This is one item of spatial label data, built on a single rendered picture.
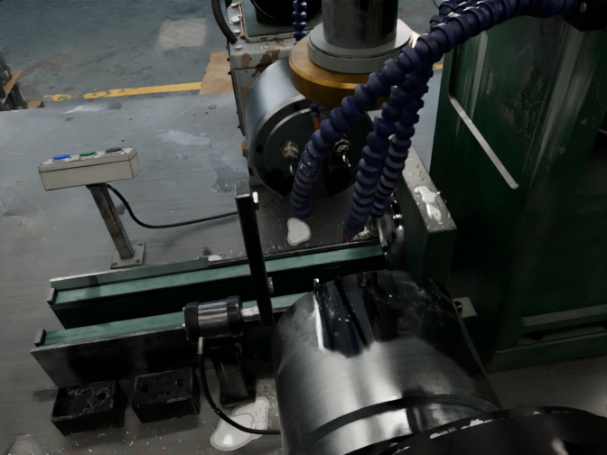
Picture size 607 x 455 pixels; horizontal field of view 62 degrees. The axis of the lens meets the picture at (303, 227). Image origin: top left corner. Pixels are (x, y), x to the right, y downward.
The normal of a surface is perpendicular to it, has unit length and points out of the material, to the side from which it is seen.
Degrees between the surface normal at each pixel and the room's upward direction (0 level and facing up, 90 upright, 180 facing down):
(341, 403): 28
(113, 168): 67
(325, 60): 90
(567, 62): 90
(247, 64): 90
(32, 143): 0
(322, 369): 36
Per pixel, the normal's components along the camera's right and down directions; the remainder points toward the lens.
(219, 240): -0.07, -0.72
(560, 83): -0.99, 0.15
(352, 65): -0.18, 0.69
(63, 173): 0.10, 0.33
